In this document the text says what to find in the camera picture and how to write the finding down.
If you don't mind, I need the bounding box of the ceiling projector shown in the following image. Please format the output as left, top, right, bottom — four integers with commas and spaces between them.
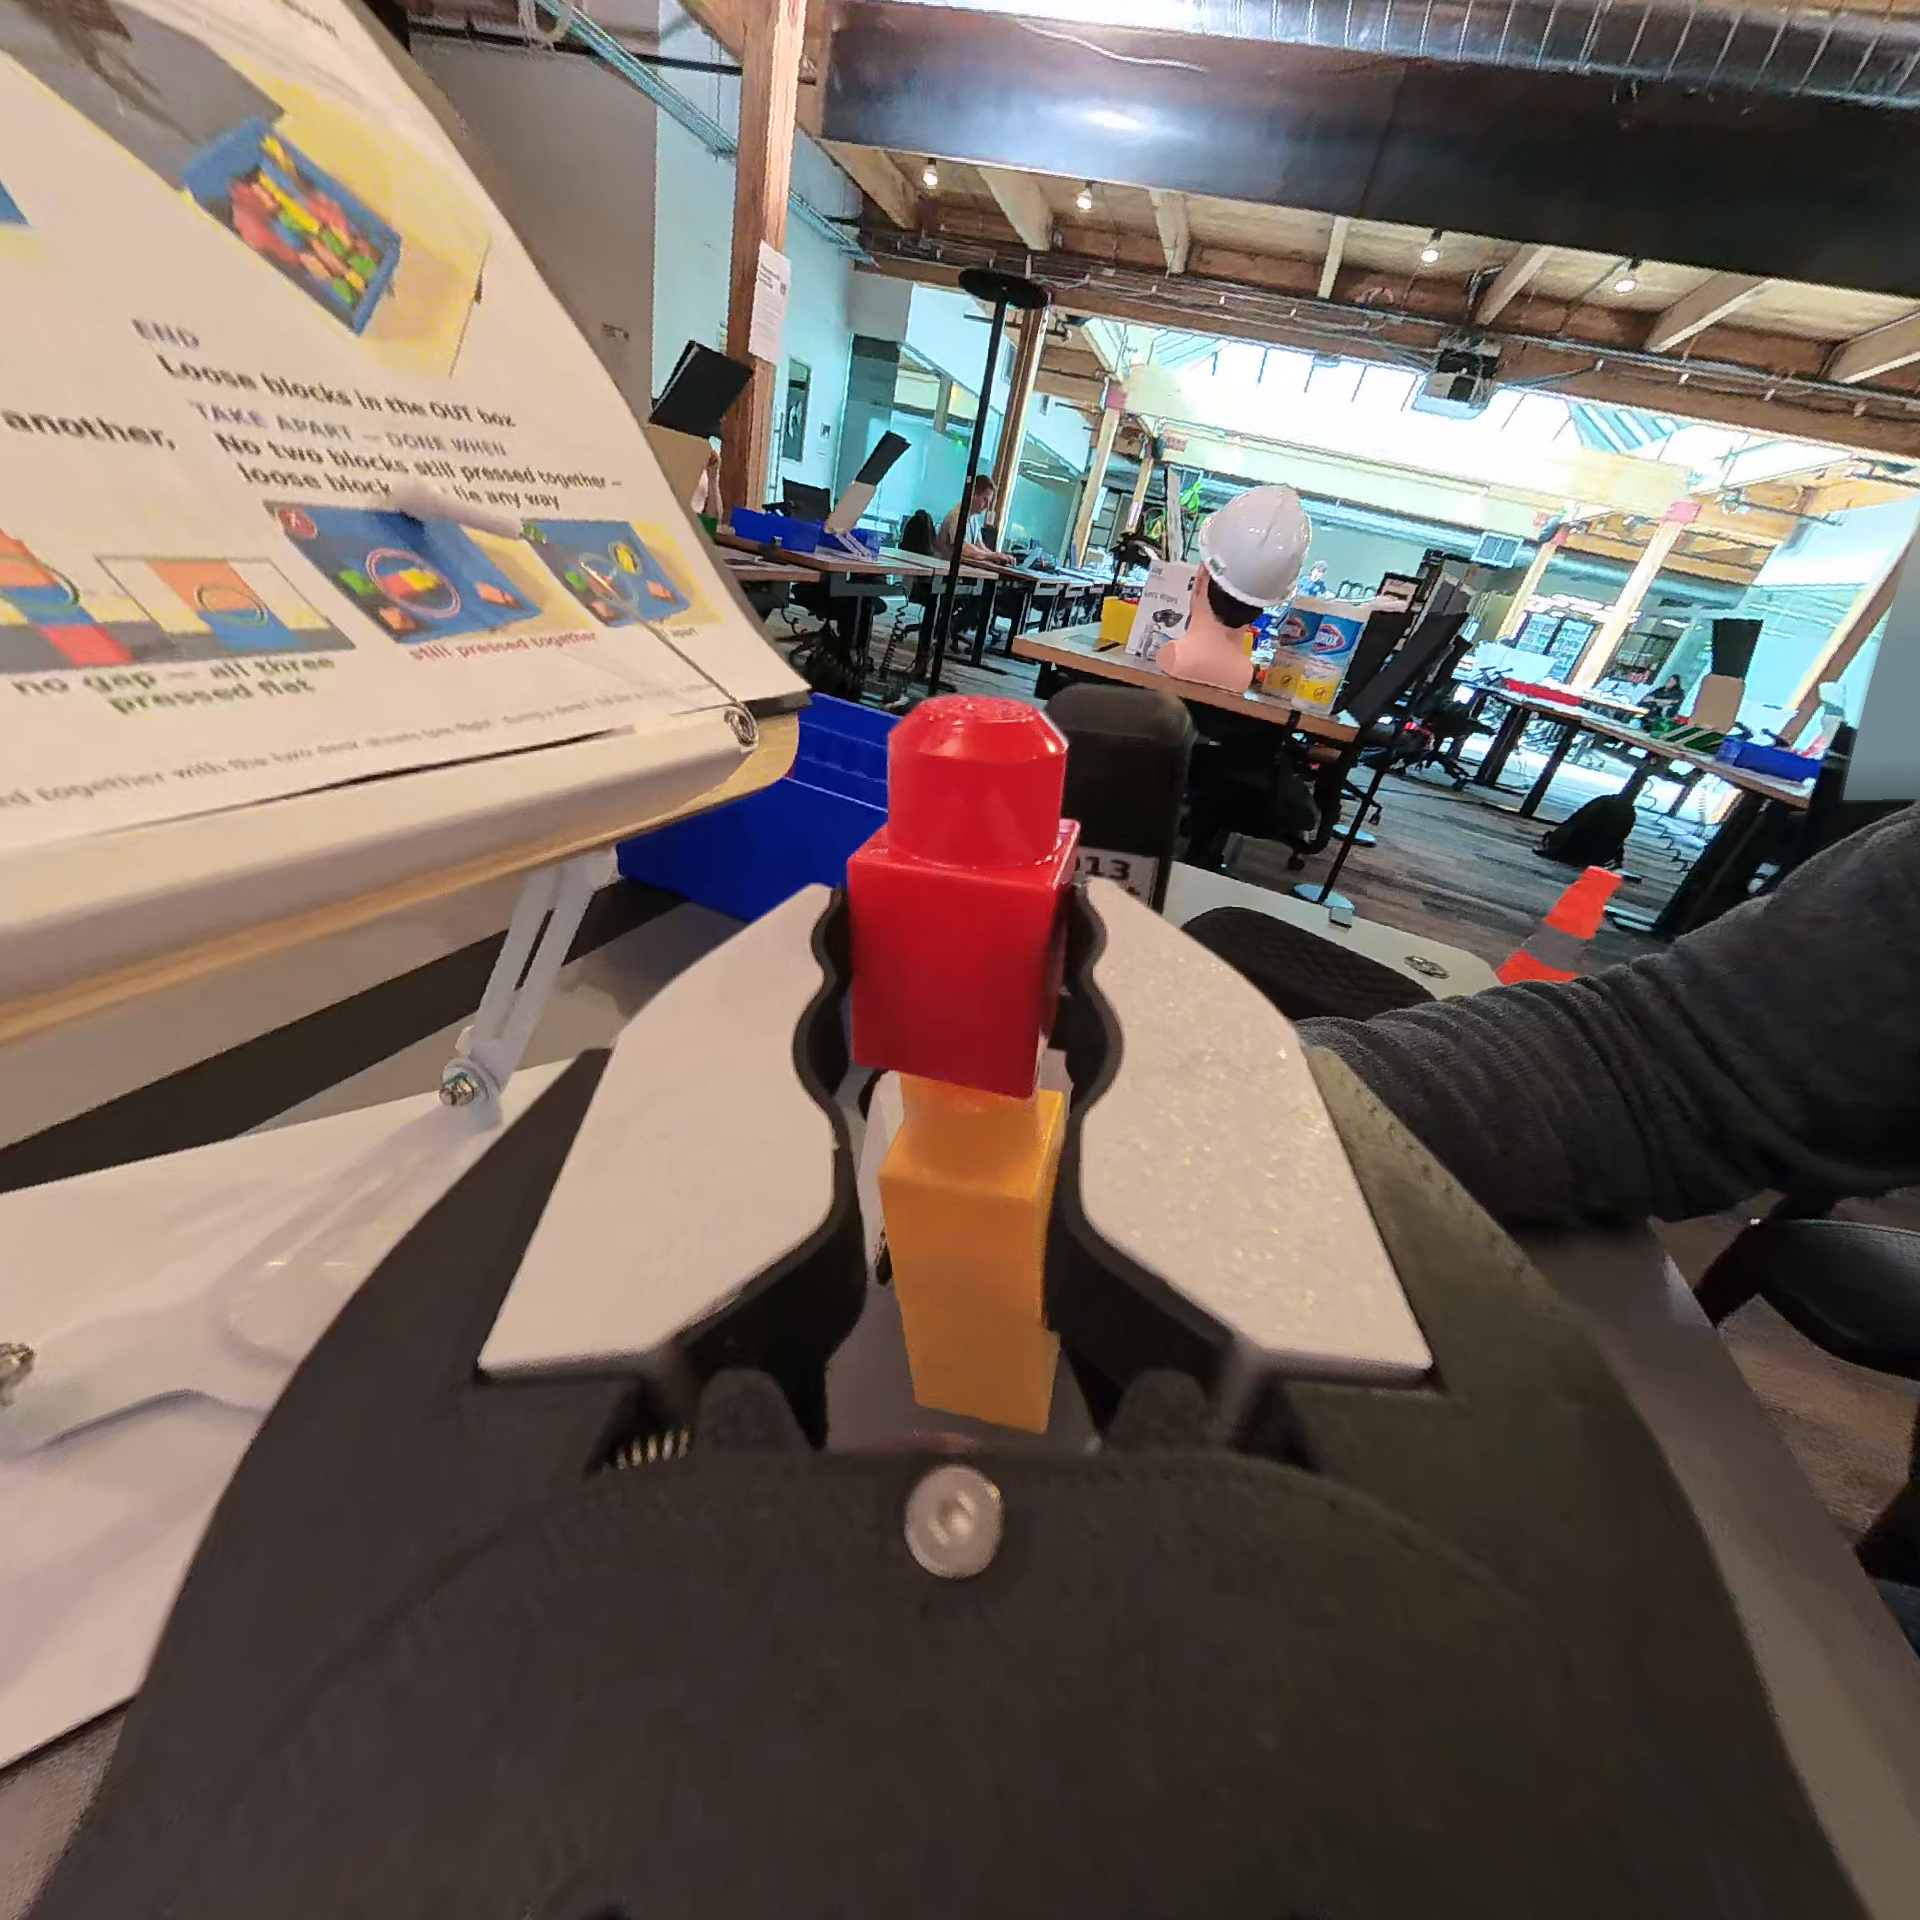
1415, 337, 1504, 418

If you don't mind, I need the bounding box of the red toy block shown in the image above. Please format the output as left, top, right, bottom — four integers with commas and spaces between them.
843, 695, 1085, 1101

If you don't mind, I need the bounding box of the black chair armrest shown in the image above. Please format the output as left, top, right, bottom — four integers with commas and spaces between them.
1690, 1213, 1920, 1388

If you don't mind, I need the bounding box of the black backpack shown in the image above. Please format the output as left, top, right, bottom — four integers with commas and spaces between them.
1538, 792, 1646, 873

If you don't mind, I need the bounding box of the grey desk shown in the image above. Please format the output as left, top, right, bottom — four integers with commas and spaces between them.
0, 863, 1920, 1920

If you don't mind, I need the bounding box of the white product box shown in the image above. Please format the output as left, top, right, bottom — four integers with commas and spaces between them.
1126, 562, 1203, 662

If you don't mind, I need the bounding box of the wooden document holder board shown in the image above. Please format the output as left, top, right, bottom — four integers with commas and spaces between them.
0, 0, 813, 1155

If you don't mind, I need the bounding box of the person's right forearm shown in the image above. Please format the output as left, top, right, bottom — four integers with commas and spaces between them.
1293, 805, 1920, 1234

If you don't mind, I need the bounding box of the black office chair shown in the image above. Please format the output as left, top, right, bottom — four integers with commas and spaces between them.
1336, 609, 1482, 793

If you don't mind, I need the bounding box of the black floor lamp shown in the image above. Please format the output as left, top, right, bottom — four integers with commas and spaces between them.
928, 267, 1055, 695

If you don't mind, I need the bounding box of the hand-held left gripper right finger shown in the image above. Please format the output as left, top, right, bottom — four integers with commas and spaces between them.
1047, 879, 1438, 1402

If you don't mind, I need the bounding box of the orange traffic cone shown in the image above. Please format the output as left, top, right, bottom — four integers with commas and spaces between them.
1492, 865, 1632, 989

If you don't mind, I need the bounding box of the metal wire clip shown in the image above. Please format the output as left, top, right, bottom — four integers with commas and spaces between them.
389, 488, 760, 755

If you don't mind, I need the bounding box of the printed instruction sheet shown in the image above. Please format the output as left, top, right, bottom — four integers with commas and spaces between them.
0, 0, 813, 856

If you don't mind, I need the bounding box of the yellow toy block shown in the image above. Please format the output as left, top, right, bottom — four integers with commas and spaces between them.
876, 1079, 1072, 1436

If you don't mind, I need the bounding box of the wooden support post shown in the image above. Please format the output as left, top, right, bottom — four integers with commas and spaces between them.
724, 0, 815, 519

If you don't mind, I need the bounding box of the long wooden work table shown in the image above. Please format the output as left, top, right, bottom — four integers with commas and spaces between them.
719, 526, 1112, 670
1464, 675, 1855, 903

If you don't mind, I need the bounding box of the mannequin head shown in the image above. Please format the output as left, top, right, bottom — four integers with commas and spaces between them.
1157, 575, 1279, 695

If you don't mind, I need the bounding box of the white hard hat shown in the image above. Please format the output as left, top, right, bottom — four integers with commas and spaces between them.
1195, 483, 1317, 611

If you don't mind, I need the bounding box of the white adjustable stand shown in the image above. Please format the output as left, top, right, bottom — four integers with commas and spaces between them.
437, 852, 619, 1113

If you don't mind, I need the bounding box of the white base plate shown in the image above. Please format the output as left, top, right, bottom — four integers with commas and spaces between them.
0, 1051, 610, 1772

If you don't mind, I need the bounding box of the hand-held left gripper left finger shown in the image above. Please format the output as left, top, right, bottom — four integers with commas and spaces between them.
475, 882, 876, 1381

